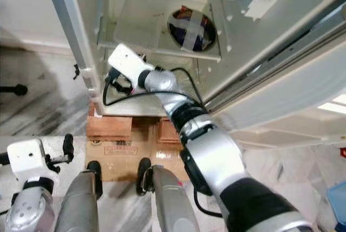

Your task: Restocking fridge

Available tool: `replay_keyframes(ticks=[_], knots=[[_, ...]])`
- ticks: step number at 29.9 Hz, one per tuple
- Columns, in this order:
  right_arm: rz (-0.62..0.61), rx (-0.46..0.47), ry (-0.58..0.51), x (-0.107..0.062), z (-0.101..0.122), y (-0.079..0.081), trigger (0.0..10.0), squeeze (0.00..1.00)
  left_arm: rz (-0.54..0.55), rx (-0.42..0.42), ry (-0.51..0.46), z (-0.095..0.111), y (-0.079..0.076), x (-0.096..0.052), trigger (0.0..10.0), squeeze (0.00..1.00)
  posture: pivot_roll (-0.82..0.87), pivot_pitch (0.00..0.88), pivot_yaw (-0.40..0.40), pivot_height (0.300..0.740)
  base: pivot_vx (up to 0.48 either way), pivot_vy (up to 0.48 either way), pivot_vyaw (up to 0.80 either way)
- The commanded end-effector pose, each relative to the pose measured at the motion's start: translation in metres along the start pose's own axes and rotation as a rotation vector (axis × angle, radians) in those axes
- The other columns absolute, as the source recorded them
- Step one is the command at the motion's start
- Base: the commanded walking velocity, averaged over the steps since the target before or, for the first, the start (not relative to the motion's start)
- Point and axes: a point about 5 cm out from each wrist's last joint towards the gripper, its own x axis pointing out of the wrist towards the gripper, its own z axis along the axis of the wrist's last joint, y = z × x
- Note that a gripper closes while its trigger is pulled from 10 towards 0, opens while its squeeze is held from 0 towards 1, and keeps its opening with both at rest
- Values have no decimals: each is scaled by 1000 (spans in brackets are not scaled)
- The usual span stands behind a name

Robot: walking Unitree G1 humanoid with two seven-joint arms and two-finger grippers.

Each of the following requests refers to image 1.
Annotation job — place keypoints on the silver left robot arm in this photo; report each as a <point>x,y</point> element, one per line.
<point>27,213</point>

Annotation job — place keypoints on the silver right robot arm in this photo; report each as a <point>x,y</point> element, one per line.
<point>221,156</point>

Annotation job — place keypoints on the clear fridge shelf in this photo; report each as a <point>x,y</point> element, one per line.
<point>135,26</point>

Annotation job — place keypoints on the white fridge door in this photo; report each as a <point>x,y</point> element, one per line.
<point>281,102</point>

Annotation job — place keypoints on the small black clip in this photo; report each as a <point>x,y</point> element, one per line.
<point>77,71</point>

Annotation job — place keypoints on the grey robot left leg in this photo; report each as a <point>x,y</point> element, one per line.
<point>78,205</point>

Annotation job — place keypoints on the grey robot leg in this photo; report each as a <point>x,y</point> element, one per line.
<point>78,205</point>
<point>173,205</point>

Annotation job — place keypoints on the brown cardboard sheet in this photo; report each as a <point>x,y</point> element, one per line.
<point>121,156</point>

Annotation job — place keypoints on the black floor stand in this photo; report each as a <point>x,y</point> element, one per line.
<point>16,89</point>

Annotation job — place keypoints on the grey robot right leg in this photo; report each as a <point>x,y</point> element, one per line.
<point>173,205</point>

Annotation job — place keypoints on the blue plastic bin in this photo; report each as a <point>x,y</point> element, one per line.
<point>338,205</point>

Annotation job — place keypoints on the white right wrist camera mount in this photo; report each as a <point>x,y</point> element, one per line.
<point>127,61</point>

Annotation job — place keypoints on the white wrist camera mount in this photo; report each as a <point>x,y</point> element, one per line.
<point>26,159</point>
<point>127,61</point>

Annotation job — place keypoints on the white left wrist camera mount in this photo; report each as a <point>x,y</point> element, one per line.
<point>26,159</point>

